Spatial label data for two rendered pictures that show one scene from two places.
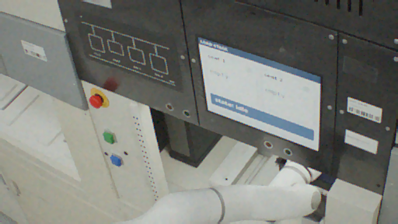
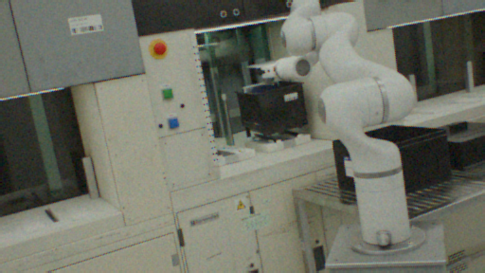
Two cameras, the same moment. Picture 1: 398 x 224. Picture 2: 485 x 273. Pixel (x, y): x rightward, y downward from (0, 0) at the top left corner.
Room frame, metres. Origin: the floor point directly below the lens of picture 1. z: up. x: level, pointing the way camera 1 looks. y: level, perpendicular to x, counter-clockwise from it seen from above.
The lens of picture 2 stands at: (0.28, 1.90, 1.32)
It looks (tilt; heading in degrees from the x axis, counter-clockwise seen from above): 10 degrees down; 296
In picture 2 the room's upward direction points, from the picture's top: 10 degrees counter-clockwise
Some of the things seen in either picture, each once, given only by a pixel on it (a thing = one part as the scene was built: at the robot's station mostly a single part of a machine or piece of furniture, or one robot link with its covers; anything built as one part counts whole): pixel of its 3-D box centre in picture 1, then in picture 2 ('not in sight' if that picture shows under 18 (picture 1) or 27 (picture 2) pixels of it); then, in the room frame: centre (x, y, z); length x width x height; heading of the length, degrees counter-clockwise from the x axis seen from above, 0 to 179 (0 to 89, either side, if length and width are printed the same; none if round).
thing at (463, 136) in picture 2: not in sight; (459, 139); (0.46, -0.36, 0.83); 0.29 x 0.29 x 0.13; 50
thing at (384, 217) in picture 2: not in sight; (382, 206); (0.59, 0.49, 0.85); 0.19 x 0.19 x 0.18
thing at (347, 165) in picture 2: not in sight; (389, 159); (0.66, -0.04, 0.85); 0.28 x 0.28 x 0.17; 49
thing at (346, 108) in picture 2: not in sight; (358, 128); (0.62, 0.51, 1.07); 0.19 x 0.12 x 0.24; 31
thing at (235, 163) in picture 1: (252, 170); (221, 154); (1.35, -0.14, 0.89); 0.22 x 0.21 x 0.04; 141
